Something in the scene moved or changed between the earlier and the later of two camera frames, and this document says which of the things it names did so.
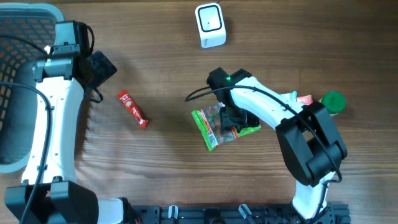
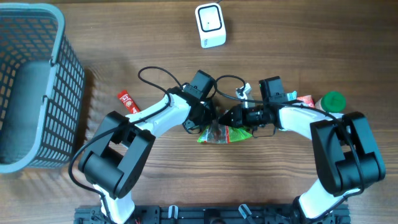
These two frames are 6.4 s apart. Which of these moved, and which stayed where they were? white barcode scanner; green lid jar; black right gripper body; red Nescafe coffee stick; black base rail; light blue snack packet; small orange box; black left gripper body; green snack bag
Moved: green snack bag; black right gripper body; black left gripper body
Stayed: small orange box; green lid jar; red Nescafe coffee stick; white barcode scanner; light blue snack packet; black base rail
